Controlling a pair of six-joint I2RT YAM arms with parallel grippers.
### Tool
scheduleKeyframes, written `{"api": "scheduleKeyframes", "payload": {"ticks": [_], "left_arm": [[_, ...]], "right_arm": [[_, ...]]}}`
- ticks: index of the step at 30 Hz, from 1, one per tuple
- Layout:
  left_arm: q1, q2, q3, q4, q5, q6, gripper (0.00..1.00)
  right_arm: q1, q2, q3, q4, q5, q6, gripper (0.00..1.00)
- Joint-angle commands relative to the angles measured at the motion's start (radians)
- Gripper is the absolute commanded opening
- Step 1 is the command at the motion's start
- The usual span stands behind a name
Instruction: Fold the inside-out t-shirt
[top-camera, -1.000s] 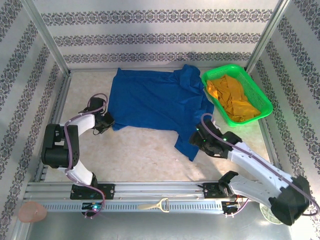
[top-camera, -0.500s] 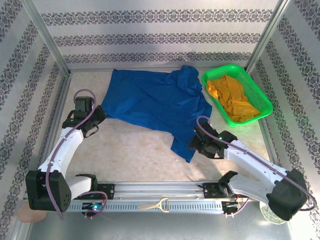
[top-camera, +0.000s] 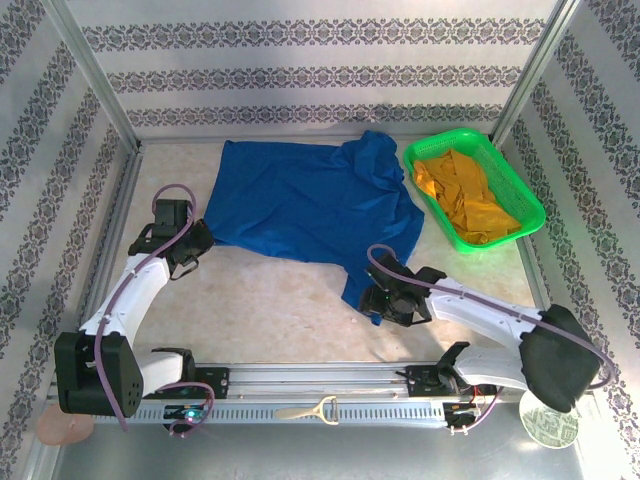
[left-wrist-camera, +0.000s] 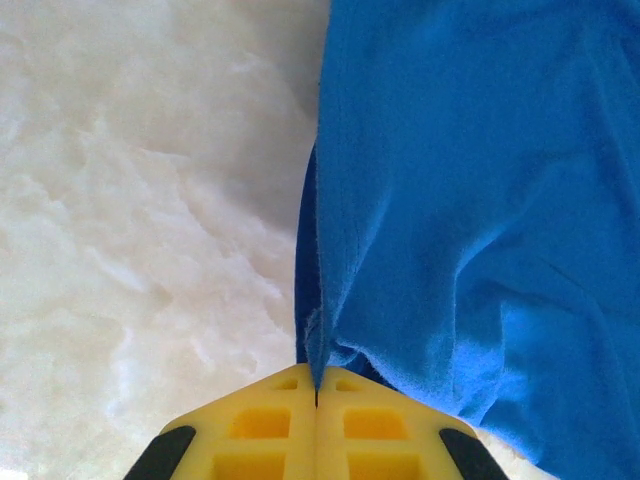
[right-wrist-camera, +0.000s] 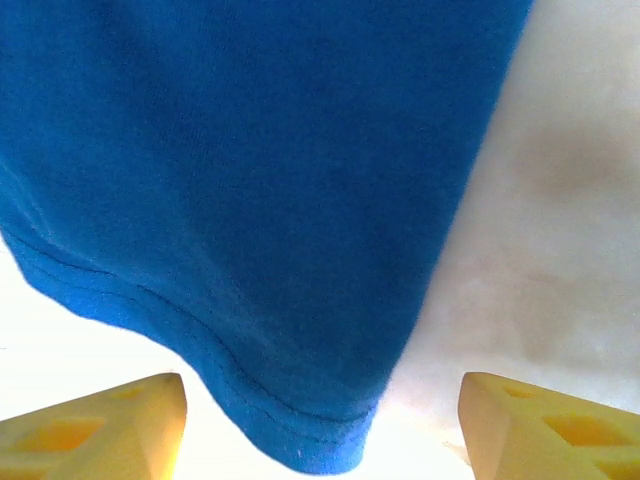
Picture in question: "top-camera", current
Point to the cream vegetable peeler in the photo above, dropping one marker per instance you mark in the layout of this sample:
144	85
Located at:
295	413

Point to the aluminium side rail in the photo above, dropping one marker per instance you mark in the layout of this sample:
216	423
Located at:
120	200
534	270

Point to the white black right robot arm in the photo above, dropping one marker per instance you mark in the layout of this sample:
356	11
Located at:
560	360

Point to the pink round lump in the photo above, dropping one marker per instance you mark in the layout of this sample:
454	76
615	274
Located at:
65	434

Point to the green patterned bowl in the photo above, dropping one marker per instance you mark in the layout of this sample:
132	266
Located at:
550	427

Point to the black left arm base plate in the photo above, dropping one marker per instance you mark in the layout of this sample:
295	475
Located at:
217	382

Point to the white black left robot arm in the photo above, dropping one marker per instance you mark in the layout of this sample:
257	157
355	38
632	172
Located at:
85	380

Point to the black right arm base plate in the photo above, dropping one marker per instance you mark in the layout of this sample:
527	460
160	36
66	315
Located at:
420	382

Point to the orange cloth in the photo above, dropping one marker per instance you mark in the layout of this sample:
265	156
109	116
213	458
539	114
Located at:
465	200

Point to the green plastic basket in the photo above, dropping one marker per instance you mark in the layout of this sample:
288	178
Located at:
515	185

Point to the aluminium back rail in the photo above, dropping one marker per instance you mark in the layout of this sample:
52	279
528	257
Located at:
200	136

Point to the blue t-shirt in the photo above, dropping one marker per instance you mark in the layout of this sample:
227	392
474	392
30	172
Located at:
310	200

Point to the aluminium frame post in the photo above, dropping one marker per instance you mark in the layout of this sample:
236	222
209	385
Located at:
532	75
95	75

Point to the aluminium mounting rail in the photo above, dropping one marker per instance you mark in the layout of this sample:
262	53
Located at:
320	375

